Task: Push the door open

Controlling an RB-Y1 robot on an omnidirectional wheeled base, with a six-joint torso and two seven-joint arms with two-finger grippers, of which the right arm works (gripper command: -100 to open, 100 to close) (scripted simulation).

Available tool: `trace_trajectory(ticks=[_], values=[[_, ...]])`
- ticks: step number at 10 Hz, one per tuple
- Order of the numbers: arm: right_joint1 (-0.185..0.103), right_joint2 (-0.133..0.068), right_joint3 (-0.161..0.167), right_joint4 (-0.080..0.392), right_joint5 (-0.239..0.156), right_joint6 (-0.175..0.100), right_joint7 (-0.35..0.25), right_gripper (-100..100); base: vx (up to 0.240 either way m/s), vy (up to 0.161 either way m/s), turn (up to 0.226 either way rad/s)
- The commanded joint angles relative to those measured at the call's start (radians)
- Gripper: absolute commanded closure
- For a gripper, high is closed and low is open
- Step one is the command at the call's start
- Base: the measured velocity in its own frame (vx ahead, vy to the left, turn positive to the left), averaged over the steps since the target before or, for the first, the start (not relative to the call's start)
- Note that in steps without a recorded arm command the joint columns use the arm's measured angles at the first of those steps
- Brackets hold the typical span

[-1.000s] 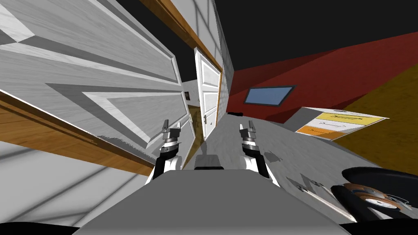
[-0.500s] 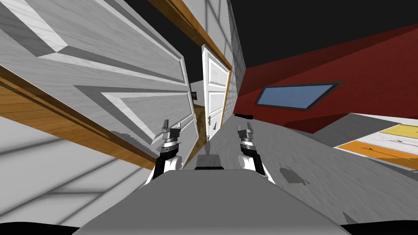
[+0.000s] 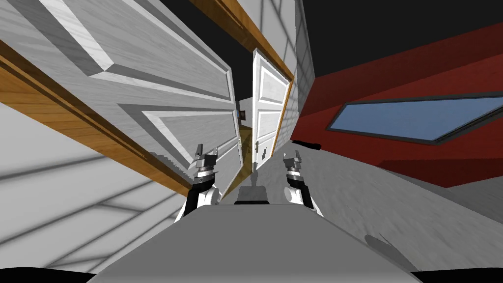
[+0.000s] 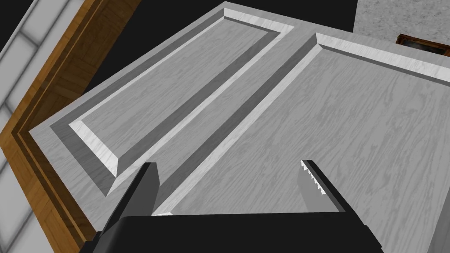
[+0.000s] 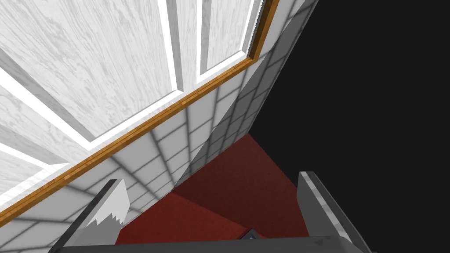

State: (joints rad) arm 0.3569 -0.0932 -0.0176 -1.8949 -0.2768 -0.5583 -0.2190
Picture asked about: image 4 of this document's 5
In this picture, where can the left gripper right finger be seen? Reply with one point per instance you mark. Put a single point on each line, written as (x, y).
(318, 195)

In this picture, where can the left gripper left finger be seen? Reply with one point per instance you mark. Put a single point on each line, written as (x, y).
(139, 196)

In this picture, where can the grey panelled door leaf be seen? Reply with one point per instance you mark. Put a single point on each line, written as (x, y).
(274, 116)

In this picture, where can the dark framed picture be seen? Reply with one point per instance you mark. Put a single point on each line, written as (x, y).
(423, 45)

